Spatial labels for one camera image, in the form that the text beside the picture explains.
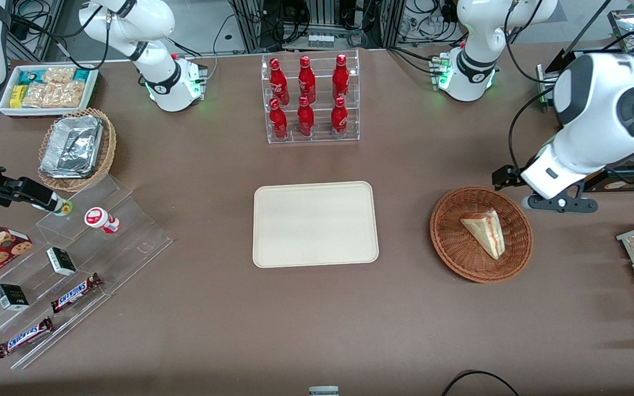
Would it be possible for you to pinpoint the clear acrylic bottle rack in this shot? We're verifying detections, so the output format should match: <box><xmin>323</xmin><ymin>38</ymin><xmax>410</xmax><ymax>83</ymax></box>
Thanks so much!
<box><xmin>261</xmin><ymin>49</ymin><xmax>360</xmax><ymax>145</ymax></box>

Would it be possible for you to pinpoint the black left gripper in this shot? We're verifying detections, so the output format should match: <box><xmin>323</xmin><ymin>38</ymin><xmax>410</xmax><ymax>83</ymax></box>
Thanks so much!
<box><xmin>492</xmin><ymin>164</ymin><xmax>523</xmax><ymax>191</ymax></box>

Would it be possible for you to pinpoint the red cola bottle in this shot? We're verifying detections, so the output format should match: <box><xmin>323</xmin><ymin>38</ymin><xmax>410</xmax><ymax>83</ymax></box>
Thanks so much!
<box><xmin>269</xmin><ymin>58</ymin><xmax>290</xmax><ymax>106</ymax></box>
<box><xmin>269</xmin><ymin>98</ymin><xmax>289</xmax><ymax>141</ymax></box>
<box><xmin>332</xmin><ymin>54</ymin><xmax>350</xmax><ymax>102</ymax></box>
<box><xmin>298</xmin><ymin>56</ymin><xmax>316</xmax><ymax>105</ymax></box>
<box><xmin>331</xmin><ymin>96</ymin><xmax>349</xmax><ymax>138</ymax></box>
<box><xmin>297</xmin><ymin>96</ymin><xmax>315</xmax><ymax>138</ymax></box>

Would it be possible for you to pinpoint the black cable loop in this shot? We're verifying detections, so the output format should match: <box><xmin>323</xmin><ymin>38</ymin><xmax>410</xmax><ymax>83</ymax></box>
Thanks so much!
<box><xmin>441</xmin><ymin>370</ymin><xmax>521</xmax><ymax>396</ymax></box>

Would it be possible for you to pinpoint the clear cracker packet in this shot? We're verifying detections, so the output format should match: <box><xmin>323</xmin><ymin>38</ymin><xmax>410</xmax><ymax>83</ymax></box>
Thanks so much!
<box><xmin>21</xmin><ymin>81</ymin><xmax>86</xmax><ymax>108</ymax></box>
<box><xmin>42</xmin><ymin>67</ymin><xmax>77</xmax><ymax>84</ymax></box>

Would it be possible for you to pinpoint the Snickers chocolate bar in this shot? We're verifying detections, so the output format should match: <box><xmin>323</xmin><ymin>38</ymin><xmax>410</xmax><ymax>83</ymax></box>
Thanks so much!
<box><xmin>51</xmin><ymin>273</ymin><xmax>103</xmax><ymax>313</ymax></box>
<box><xmin>0</xmin><ymin>317</ymin><xmax>54</xmax><ymax>359</ymax></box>

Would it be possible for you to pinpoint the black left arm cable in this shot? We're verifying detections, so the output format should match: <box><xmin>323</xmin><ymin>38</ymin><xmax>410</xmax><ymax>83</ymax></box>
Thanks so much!
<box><xmin>507</xmin><ymin>88</ymin><xmax>557</xmax><ymax>169</ymax></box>

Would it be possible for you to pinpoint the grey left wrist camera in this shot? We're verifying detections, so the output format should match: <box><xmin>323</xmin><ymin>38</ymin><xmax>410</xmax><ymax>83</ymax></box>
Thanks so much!
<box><xmin>521</xmin><ymin>194</ymin><xmax>598</xmax><ymax>214</ymax></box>

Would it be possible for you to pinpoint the clear acrylic step shelf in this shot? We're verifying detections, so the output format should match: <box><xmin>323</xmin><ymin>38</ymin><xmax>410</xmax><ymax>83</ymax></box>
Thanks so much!
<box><xmin>0</xmin><ymin>175</ymin><xmax>173</xmax><ymax>370</ymax></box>

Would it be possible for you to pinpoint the metal equipment rack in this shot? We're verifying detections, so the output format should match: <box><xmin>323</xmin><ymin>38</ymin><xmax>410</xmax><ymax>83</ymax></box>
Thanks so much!
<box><xmin>228</xmin><ymin>0</ymin><xmax>406</xmax><ymax>53</ymax></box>

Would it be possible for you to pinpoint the oval tan wicker basket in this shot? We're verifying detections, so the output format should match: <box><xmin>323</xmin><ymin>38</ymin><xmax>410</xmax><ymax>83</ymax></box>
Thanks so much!
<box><xmin>37</xmin><ymin>108</ymin><xmax>117</xmax><ymax>193</ymax></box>

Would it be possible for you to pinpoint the beige rectangular tray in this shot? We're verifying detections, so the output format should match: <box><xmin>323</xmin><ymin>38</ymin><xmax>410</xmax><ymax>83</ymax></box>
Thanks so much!
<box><xmin>253</xmin><ymin>181</ymin><xmax>379</xmax><ymax>268</ymax></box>

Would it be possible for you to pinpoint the triangle sandwich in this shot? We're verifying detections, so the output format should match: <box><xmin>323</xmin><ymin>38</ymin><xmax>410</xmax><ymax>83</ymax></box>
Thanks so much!
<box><xmin>460</xmin><ymin>209</ymin><xmax>506</xmax><ymax>260</ymax></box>

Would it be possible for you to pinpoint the white rectangular snack tray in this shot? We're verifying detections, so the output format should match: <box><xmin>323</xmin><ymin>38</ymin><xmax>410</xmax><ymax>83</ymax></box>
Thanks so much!
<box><xmin>0</xmin><ymin>65</ymin><xmax>99</xmax><ymax>118</ymax></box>

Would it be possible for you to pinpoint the round brown wicker basket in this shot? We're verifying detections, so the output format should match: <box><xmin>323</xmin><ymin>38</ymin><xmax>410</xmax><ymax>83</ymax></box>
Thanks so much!
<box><xmin>430</xmin><ymin>186</ymin><xmax>533</xmax><ymax>284</ymax></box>

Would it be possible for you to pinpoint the small black box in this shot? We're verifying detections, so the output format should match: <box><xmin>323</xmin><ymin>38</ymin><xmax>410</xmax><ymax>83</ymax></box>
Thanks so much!
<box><xmin>0</xmin><ymin>284</ymin><xmax>30</xmax><ymax>311</ymax></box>
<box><xmin>46</xmin><ymin>247</ymin><xmax>77</xmax><ymax>276</ymax></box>

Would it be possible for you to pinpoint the silver foil containers stack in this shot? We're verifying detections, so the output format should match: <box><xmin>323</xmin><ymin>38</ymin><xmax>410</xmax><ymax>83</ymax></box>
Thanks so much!
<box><xmin>39</xmin><ymin>114</ymin><xmax>104</xmax><ymax>179</ymax></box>

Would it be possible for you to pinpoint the red white yogurt bottle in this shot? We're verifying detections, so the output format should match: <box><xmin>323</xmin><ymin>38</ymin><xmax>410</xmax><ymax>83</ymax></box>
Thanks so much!
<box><xmin>84</xmin><ymin>207</ymin><xmax>121</xmax><ymax>234</ymax></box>

